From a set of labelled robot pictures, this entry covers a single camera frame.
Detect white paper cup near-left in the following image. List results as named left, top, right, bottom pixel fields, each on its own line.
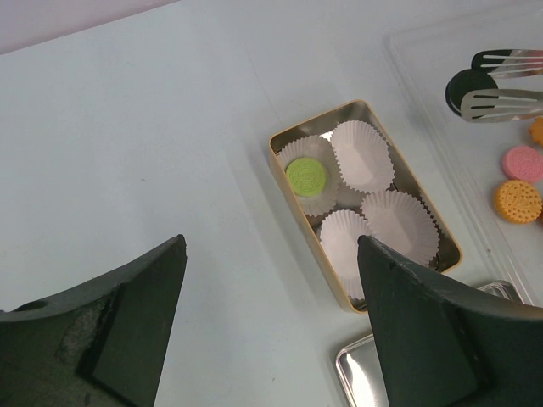
left=320, top=209, right=372, bottom=300

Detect white paper cup near-right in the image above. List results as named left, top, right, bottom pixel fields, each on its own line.
left=361, top=191, right=439, bottom=266

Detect white paper cup far-right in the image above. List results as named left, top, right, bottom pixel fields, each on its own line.
left=330, top=120, right=395, bottom=193

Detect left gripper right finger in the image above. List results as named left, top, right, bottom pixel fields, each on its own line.
left=357, top=236, right=542, bottom=406

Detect black sandwich cookie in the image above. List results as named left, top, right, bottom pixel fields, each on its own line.
left=445, top=69, right=498, bottom=116

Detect orange round biscuit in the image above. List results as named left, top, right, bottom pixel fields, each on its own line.
left=494, top=180, right=542, bottom=224

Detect metal tongs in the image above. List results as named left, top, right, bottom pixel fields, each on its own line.
left=460, top=47, right=543, bottom=124

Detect orange flower cookie upper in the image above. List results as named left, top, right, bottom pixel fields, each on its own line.
left=529, top=116, right=543, bottom=146

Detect green sandwich cookie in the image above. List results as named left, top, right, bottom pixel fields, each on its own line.
left=285, top=157, right=327, bottom=198

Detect gold cookie tin box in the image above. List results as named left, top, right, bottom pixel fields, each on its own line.
left=267, top=98, right=463, bottom=315

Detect pink sandwich cookie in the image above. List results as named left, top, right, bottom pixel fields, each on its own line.
left=501, top=146, right=542, bottom=183

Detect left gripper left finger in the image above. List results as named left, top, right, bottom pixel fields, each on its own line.
left=1, top=235, right=187, bottom=406

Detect white paper cup far-left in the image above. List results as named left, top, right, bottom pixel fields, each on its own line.
left=277, top=135, right=341, bottom=216

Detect silver tin lid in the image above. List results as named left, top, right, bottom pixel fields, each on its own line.
left=334, top=279, right=527, bottom=407

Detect clear plastic tray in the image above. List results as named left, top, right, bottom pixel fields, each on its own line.
left=384, top=3, right=542, bottom=306

